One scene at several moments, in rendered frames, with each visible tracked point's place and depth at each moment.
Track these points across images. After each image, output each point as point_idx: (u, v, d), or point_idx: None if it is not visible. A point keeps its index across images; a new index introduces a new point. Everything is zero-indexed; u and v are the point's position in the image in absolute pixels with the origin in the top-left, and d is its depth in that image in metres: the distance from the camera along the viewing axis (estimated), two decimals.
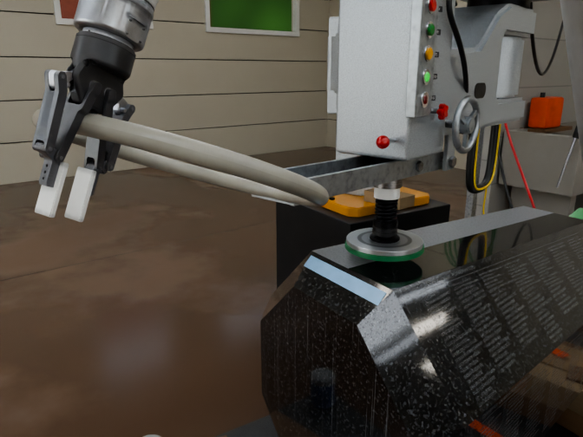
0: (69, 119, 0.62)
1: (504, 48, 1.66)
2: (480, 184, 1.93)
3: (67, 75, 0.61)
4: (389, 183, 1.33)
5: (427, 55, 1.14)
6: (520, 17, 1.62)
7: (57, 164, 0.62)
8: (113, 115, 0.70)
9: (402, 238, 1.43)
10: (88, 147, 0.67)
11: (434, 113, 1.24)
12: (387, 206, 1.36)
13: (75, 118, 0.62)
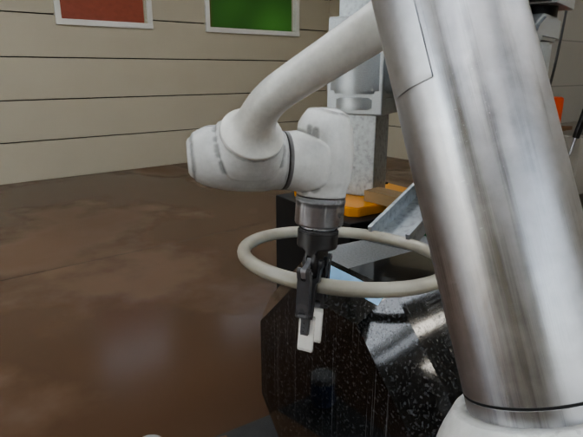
0: (311, 290, 0.92)
1: (546, 52, 1.94)
2: None
3: (309, 266, 0.89)
4: None
5: None
6: (552, 25, 1.89)
7: (309, 320, 0.93)
8: None
9: None
10: None
11: None
12: None
13: (315, 289, 0.92)
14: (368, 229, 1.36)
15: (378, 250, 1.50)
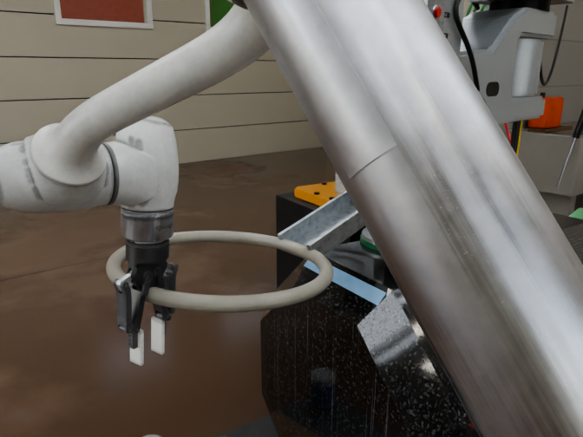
0: (136, 303, 0.90)
1: (531, 49, 1.75)
2: None
3: (127, 279, 0.87)
4: None
5: None
6: (539, 20, 1.70)
7: (136, 333, 0.91)
8: (164, 275, 0.96)
9: None
10: (154, 304, 0.95)
11: None
12: None
13: (140, 301, 0.89)
14: (278, 238, 1.30)
15: (378, 250, 1.50)
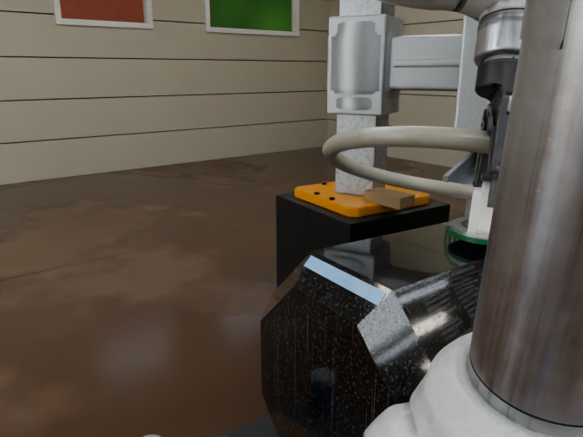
0: None
1: None
2: None
3: None
4: None
5: None
6: None
7: None
8: None
9: None
10: (484, 169, 0.70)
11: None
12: None
13: None
14: (443, 179, 1.12)
15: (378, 250, 1.50)
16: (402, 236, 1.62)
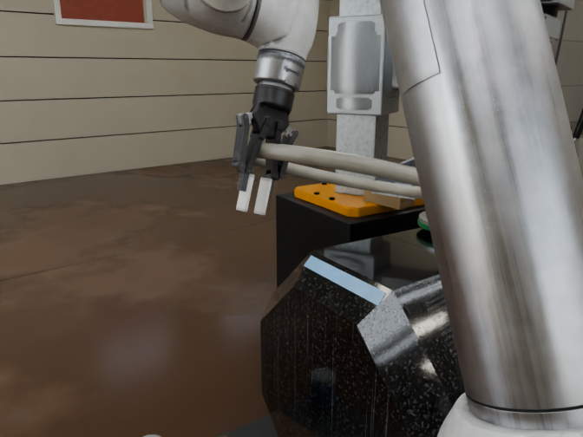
0: (252, 144, 0.92)
1: None
2: None
3: (249, 114, 0.91)
4: None
5: None
6: (552, 25, 1.89)
7: (247, 175, 0.92)
8: (284, 140, 0.98)
9: None
10: (267, 163, 0.96)
11: None
12: None
13: (256, 143, 0.92)
14: (371, 178, 1.29)
15: (378, 250, 1.50)
16: (402, 236, 1.62)
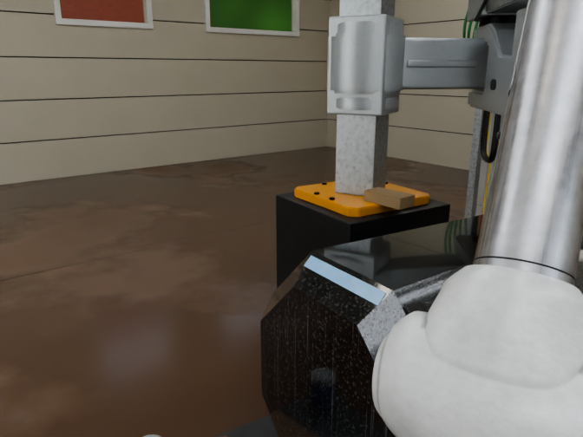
0: None
1: None
2: (481, 156, 2.55)
3: None
4: None
5: None
6: None
7: None
8: None
9: None
10: None
11: None
12: None
13: None
14: None
15: (378, 250, 1.50)
16: (402, 236, 1.62)
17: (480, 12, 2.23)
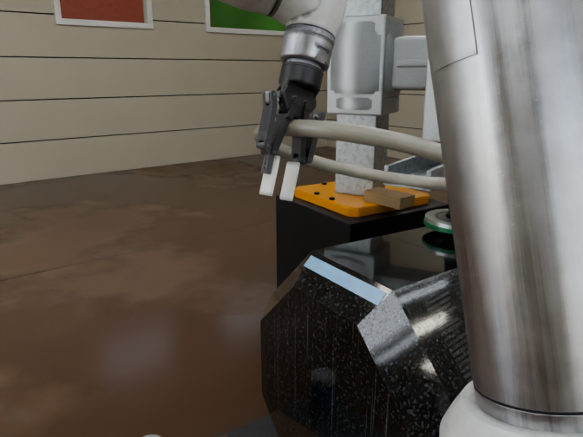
0: (279, 124, 0.87)
1: None
2: None
3: (277, 93, 0.86)
4: None
5: None
6: None
7: (272, 157, 0.86)
8: None
9: (444, 213, 1.68)
10: (294, 146, 0.91)
11: None
12: None
13: (284, 123, 0.86)
14: (384, 169, 1.26)
15: (378, 250, 1.50)
16: (402, 236, 1.62)
17: None
